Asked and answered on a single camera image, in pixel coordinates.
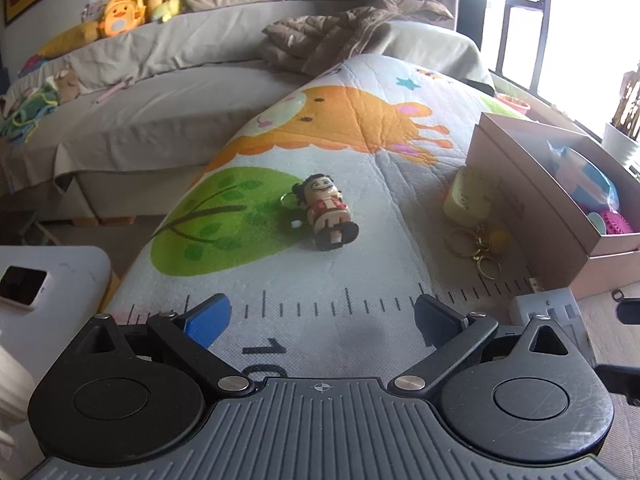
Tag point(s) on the pink flower pot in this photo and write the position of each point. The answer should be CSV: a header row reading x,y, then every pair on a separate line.
x,y
515,105

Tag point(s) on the yellow case with keyrings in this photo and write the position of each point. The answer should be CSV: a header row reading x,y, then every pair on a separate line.
x,y
467,195

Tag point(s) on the printed play mat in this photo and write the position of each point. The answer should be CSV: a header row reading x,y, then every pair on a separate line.
x,y
350,125

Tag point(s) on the small pink white plush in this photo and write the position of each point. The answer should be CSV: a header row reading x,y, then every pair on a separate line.
x,y
93,11

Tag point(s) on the beige covered sofa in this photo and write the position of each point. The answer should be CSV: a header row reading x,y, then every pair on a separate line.
x,y
150,110

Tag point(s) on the blue white tissue pack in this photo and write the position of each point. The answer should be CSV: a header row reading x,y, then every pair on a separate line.
x,y
590,175

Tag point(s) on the plant in white pot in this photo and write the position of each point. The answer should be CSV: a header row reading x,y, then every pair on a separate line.
x,y
620,142

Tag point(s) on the pink plastic basket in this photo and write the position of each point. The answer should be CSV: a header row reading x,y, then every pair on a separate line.
x,y
617,222

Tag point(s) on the long yellow plush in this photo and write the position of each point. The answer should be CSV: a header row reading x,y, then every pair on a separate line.
x,y
65,40

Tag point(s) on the orange duck plush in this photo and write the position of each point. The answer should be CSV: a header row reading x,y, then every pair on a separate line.
x,y
122,15

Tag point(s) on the green looped toy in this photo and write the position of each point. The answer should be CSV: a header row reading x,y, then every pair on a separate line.
x,y
27,110

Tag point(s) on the white phone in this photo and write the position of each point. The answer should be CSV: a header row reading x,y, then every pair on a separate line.
x,y
20,287

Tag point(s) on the crumpled beige blanket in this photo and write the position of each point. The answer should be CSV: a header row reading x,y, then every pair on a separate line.
x,y
325,35

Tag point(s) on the small grey box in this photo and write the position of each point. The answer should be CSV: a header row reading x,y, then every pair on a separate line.
x,y
545,307

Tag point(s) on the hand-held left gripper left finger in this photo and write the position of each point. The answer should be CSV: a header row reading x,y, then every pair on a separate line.
x,y
207,320

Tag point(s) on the pink stick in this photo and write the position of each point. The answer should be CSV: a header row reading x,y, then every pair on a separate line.
x,y
114,89

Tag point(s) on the cream rounded object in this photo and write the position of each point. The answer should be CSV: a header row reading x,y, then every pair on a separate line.
x,y
12,400

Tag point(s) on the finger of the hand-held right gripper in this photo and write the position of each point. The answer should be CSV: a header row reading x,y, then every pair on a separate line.
x,y
630,311
622,384

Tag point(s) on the small brown bear plush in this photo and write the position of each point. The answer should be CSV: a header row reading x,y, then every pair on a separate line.
x,y
66,87

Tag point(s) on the black window frame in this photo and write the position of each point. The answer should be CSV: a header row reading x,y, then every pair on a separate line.
x,y
500,25

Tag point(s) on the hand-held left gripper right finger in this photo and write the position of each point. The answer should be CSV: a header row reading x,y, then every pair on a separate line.
x,y
440,317

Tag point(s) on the pink cardboard box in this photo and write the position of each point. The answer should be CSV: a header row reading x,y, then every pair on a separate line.
x,y
540,225

